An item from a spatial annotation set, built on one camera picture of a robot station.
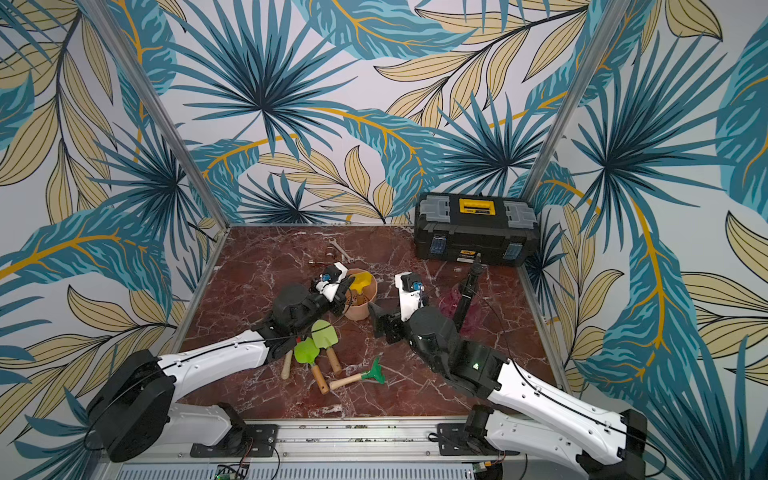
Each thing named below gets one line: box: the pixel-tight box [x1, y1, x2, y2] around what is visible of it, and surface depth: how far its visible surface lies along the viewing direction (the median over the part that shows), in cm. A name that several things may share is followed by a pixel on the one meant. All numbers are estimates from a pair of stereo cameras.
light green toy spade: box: [311, 319, 342, 374], surface depth 90 cm
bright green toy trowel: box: [294, 337, 329, 395], surface depth 85 cm
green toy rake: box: [329, 356, 385, 390], surface depth 85 cm
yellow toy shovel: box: [350, 272, 373, 294], surface depth 83 cm
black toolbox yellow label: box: [414, 192, 540, 267], surface depth 102 cm
